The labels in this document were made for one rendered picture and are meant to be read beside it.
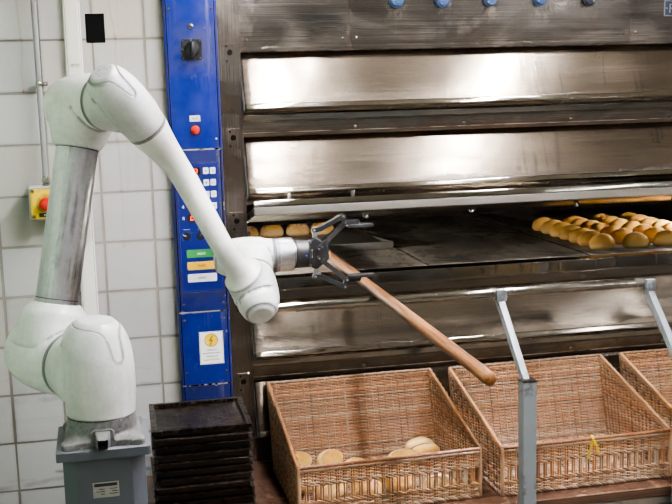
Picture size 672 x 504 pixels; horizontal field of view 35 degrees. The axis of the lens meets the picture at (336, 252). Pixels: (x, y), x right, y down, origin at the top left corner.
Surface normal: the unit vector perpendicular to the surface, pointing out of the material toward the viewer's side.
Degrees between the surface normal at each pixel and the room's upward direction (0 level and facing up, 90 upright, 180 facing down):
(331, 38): 86
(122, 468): 90
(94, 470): 90
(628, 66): 70
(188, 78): 90
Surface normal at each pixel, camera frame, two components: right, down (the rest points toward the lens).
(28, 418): 0.21, 0.14
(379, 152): 0.18, -0.20
